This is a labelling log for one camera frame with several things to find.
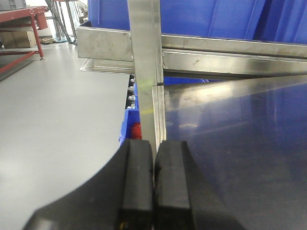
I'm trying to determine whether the red metal conveyor stand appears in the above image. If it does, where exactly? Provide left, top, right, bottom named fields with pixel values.
left=0, top=6, right=49, bottom=73

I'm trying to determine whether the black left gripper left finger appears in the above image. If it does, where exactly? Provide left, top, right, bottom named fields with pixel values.
left=24, top=139, right=153, bottom=230

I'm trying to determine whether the blue crate behind right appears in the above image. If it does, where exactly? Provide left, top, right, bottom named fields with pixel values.
left=253, top=0, right=307, bottom=44

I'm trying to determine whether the stainless steel shelf frame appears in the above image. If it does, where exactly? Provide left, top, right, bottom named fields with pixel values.
left=77, top=0, right=307, bottom=149

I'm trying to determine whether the blue crate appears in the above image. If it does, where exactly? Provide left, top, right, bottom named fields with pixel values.
left=253, top=0, right=307, bottom=44
left=88, top=0, right=265, bottom=40

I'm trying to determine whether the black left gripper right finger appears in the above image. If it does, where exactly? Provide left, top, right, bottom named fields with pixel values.
left=154, top=140, right=244, bottom=230

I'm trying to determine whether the blue crate behind left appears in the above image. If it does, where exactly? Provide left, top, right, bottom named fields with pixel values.
left=88, top=0, right=265, bottom=40

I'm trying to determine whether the red object in bin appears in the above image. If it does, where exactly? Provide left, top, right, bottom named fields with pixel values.
left=130, top=123, right=142, bottom=139

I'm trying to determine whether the small blue parts bin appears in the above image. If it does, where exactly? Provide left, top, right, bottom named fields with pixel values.
left=119, top=82, right=141, bottom=146

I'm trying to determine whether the cardboard box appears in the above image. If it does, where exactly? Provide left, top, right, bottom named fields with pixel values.
left=0, top=31, right=36, bottom=48

